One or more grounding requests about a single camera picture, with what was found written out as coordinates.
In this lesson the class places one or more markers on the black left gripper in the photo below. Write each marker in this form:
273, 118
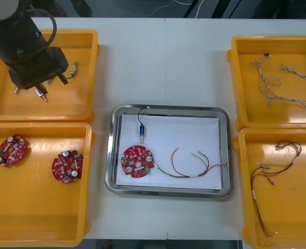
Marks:
39, 70

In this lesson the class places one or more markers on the pale label metal solenoid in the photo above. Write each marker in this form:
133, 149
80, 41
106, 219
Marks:
74, 68

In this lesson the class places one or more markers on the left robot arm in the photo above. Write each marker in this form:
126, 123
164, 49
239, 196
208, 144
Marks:
18, 39

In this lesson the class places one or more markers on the steel tray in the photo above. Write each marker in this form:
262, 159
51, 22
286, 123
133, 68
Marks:
110, 155

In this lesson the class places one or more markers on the white paper sheet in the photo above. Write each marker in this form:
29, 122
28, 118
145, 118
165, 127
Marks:
194, 129

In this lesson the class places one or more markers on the round red circuit board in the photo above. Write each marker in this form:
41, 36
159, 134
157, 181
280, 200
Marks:
132, 155
18, 151
62, 168

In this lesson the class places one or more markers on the yellow-orange plastic bin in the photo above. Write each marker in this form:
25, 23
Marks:
285, 118
293, 202
64, 109
39, 207

